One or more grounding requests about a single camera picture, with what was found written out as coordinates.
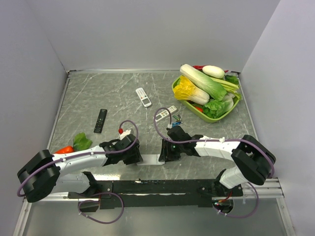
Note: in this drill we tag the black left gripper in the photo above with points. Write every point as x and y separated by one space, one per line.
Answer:
136 158

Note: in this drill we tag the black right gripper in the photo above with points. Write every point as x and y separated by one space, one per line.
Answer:
166 154

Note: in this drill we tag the white remote control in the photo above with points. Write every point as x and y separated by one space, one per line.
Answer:
150 160

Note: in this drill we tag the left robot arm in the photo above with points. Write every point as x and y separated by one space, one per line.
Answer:
48 173

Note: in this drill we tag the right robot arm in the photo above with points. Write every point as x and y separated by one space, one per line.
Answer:
253 162

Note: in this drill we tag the small white button remote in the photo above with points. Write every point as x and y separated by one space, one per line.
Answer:
165 114

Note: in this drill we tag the black remote control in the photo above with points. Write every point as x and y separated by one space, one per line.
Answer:
100 121

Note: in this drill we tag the white remote with screen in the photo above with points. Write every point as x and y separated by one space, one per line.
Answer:
143 97

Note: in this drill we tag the green leaf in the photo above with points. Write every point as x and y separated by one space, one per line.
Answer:
81 142

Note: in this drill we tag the green lettuce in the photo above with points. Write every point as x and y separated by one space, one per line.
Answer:
215 109

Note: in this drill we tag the orange carrot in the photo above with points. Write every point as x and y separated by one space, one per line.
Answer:
65 150

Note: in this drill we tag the yellow napa cabbage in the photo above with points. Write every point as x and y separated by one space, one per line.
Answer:
188 91

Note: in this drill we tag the green plastic tray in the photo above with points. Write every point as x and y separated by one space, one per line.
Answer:
198 109

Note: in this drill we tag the green napa cabbage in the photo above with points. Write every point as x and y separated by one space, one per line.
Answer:
204 82

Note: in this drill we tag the green celery stalks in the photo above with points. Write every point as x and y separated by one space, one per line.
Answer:
230 84

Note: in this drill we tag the red chili pepper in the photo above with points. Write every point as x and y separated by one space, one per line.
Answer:
198 67

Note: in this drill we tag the white radish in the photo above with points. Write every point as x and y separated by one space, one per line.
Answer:
214 71

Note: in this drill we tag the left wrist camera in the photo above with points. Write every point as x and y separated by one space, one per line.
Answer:
124 133

